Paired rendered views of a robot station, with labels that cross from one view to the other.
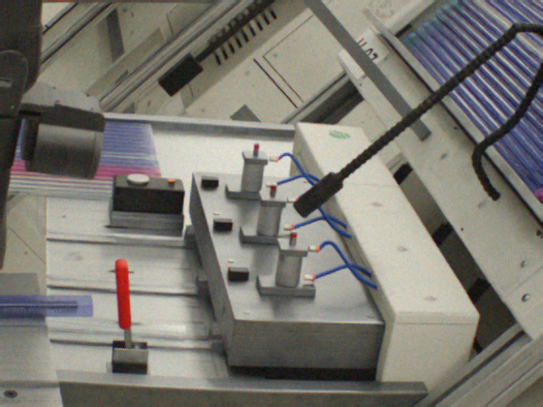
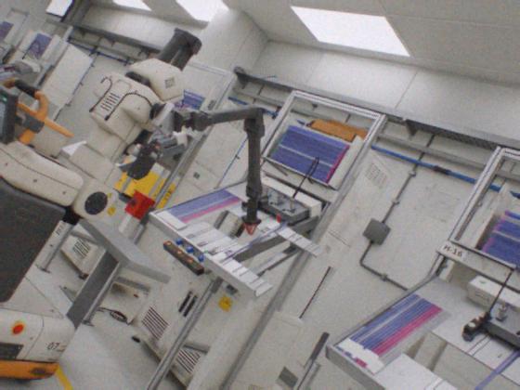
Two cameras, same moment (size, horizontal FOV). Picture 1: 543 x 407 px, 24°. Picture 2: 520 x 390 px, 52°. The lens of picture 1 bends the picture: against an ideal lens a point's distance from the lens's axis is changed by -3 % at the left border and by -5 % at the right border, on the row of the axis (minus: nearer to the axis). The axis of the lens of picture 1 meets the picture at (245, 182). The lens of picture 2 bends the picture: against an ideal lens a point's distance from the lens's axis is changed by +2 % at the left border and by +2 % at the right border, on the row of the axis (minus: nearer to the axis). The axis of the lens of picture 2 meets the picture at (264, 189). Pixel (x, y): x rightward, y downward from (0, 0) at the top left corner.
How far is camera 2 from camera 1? 1.99 m
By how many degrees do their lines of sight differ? 26
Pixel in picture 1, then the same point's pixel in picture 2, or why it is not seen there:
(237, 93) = (192, 170)
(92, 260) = not seen: hidden behind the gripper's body
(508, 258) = (321, 192)
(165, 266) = (262, 214)
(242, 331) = (292, 217)
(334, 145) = (268, 182)
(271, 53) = (198, 158)
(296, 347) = (299, 216)
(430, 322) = (316, 206)
